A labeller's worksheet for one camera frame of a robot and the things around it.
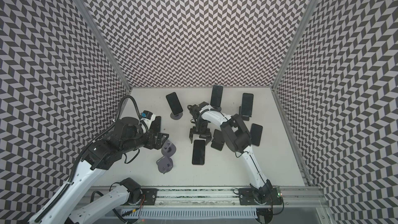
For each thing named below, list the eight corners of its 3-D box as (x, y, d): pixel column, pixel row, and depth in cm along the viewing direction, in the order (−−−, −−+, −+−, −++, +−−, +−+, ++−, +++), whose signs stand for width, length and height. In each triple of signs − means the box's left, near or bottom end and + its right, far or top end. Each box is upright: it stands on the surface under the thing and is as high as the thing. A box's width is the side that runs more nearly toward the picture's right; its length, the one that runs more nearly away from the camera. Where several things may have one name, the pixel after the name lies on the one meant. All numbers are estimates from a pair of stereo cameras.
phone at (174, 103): (175, 119, 102) (171, 106, 91) (169, 109, 107) (165, 95, 96) (183, 115, 104) (181, 101, 93) (178, 105, 109) (174, 91, 98)
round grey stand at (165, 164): (157, 174, 81) (154, 171, 77) (159, 159, 86) (157, 156, 82) (171, 174, 81) (169, 171, 77) (173, 159, 86) (171, 156, 82)
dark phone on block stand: (238, 120, 102) (242, 107, 91) (239, 105, 110) (243, 92, 99) (248, 121, 101) (253, 109, 90) (249, 106, 109) (253, 93, 98)
